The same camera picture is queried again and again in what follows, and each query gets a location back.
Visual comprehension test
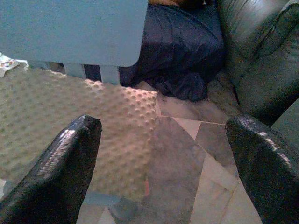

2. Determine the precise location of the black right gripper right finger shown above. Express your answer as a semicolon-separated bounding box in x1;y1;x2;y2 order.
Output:
225;114;299;224

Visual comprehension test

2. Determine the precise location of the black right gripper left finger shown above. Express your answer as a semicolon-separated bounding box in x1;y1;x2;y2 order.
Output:
0;114;103;224

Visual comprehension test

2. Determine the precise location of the white dotted pillow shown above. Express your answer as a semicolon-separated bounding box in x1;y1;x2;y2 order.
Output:
0;67;158;203

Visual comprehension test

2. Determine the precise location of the dark blue cloth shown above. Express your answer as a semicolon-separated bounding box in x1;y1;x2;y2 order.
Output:
119;4;226;102

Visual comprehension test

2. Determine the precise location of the white patterned cloth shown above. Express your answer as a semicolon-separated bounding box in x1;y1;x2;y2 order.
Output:
0;52;30;78

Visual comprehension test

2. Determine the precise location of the light blue table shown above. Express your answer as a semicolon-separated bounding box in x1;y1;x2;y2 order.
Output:
0;0;149;85

